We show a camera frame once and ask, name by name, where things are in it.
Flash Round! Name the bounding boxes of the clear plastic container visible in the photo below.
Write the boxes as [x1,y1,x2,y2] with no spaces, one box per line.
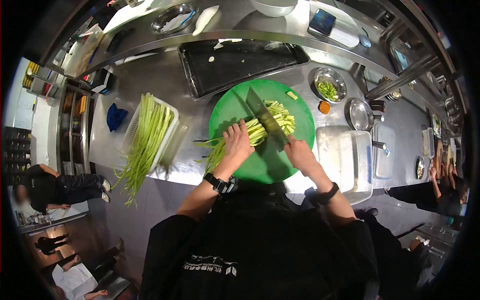
[338,130,374,206]

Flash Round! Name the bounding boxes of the round green cutting board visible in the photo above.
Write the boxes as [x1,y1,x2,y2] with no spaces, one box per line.
[208,79,316,185]

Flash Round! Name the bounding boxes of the steel storage rack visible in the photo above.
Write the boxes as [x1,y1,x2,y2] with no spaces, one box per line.
[55,80,99,176]

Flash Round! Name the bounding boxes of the blue cloth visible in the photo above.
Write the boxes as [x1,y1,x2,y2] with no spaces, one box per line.
[106,103,129,132]

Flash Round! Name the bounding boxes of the white plate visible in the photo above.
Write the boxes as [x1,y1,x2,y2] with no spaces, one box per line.
[309,1,361,49]

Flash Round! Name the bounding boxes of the chopped green pieces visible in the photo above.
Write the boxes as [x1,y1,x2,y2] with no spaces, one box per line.
[317,81,339,101]

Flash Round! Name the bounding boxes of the white bowl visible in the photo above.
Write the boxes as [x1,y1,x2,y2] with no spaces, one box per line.
[250,0,299,18]

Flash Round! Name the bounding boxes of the white board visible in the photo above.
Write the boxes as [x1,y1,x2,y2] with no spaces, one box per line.
[103,0,166,34]

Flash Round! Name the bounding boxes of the person's left hand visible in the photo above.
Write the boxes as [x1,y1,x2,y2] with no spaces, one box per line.
[223,119,256,167]

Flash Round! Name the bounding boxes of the pile of cut green stems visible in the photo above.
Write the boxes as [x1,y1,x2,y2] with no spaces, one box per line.
[262,99,297,136]

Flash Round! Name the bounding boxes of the small steel bowl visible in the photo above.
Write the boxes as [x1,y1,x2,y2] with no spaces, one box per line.
[313,67,348,104]

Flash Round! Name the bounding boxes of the steel spoon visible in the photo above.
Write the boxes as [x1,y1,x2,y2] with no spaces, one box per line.
[358,28,372,49]

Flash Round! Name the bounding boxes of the shallow steel dish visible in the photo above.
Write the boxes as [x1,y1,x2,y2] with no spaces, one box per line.
[150,2,199,35]

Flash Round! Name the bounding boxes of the bundle of green stems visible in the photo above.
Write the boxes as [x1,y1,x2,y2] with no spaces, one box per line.
[193,118,269,177]

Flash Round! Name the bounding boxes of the person's right fingers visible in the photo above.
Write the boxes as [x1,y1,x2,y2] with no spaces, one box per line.
[283,135,301,152]

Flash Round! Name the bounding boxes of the white plastic basket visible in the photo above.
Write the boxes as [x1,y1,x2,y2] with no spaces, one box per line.
[121,95,180,176]

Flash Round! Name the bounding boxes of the white oblong object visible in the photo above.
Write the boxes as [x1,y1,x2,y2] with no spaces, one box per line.
[192,5,220,37]

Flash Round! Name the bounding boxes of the black baking tray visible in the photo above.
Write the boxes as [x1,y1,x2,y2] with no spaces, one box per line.
[177,39,311,101]

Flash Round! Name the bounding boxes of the heap of long green stems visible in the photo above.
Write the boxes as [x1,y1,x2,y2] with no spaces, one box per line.
[112,92,175,208]

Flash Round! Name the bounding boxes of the person's body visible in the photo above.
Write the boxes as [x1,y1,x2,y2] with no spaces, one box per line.
[139,179,380,300]

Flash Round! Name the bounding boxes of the black wrist band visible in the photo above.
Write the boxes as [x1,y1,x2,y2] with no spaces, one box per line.
[203,172,239,195]
[314,182,340,205]

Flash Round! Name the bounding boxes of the steel saucepan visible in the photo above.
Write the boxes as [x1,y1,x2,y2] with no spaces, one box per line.
[344,98,386,132]

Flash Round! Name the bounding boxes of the large clear storage box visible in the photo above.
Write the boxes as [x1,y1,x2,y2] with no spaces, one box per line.
[63,23,104,78]

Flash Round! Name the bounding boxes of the steel cleaver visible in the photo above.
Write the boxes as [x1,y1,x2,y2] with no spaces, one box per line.
[245,87,291,153]

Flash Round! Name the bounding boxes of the person's left fingers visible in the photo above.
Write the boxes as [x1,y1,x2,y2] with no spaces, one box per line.
[223,119,253,142]

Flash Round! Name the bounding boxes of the clear plastic lid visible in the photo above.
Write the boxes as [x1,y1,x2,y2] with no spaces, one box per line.
[372,123,397,181]

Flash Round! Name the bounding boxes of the black phone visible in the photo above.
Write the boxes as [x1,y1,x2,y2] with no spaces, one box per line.
[308,8,337,37]

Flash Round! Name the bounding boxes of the person's right hand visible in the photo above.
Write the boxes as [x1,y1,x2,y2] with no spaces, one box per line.
[283,135,320,178]

